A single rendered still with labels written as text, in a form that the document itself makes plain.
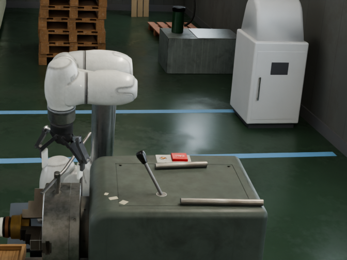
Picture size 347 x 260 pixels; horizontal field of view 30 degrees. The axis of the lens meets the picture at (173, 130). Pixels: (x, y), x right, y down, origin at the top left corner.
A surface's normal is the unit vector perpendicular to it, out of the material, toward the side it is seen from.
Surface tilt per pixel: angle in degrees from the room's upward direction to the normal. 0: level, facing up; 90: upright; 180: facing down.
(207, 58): 90
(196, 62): 90
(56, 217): 50
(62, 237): 75
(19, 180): 0
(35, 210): 58
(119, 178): 0
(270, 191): 0
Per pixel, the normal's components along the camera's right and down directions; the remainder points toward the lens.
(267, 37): 0.20, 0.04
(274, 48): 0.19, 0.36
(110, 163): 0.06, -0.94
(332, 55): -0.98, 0.01
